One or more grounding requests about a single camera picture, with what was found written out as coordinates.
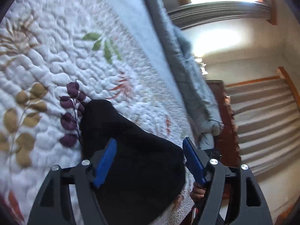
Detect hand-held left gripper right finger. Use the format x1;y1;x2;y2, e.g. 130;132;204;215
182;137;274;225

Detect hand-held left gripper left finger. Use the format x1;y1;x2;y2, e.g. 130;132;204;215
28;139;118;225

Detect black pants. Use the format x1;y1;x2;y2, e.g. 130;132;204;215
80;100;187;225

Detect person's right hand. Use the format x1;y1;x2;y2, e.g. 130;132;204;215
189;181;207;205

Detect wooden headboard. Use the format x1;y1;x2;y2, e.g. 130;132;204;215
206;80;242;200

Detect beige curtain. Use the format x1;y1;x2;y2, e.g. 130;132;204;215
224;76;300;177

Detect grey-blue comforter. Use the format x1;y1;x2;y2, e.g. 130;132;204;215
139;0;224;149

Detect floral quilted bedspread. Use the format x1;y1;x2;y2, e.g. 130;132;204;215
0;0;205;225

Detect grey curtain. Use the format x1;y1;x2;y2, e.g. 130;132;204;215
167;1;272;30

